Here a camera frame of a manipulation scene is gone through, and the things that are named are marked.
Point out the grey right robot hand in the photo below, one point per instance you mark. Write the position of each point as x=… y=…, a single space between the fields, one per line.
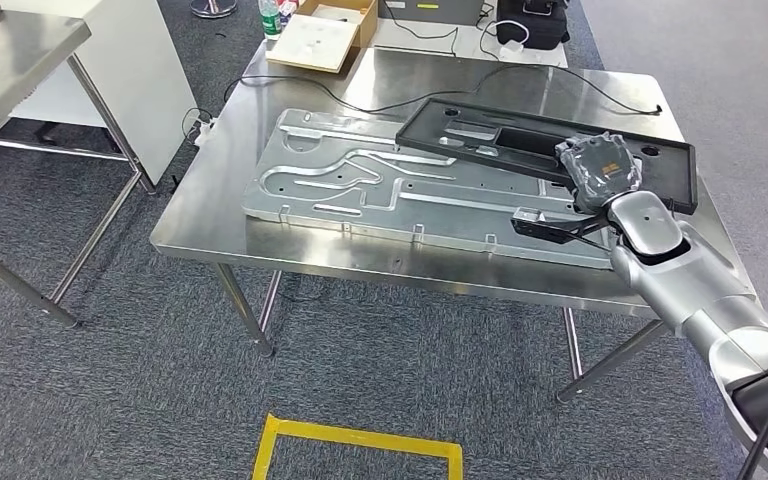
x=599 y=172

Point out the black plastic plate frame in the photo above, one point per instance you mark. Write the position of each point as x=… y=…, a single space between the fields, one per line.
x=672 y=182

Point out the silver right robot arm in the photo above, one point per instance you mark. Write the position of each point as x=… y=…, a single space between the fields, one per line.
x=689 y=285

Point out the stainless steel workbench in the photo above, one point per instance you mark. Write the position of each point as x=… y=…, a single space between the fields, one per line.
x=198 y=232

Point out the stamped silver metal panel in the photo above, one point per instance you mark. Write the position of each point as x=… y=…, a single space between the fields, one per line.
x=457 y=218

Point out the black bag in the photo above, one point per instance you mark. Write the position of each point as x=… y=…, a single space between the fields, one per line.
x=533 y=30

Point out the grey device with yellow label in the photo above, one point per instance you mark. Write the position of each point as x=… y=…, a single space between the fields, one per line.
x=437 y=14

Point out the cardboard box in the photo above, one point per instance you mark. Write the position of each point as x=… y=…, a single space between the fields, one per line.
x=367 y=26

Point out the yellow floor tape square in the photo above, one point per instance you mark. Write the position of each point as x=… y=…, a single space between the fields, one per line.
x=357 y=437

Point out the green label plastic bottle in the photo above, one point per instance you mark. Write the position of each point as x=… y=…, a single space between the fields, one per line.
x=270 y=23

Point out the silver chair base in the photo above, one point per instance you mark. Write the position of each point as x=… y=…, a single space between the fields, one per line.
x=213 y=8

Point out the stainless steel side table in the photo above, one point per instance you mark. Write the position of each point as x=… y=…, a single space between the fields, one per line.
x=13 y=53

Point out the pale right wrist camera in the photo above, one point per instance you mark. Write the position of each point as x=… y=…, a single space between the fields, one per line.
x=536 y=225

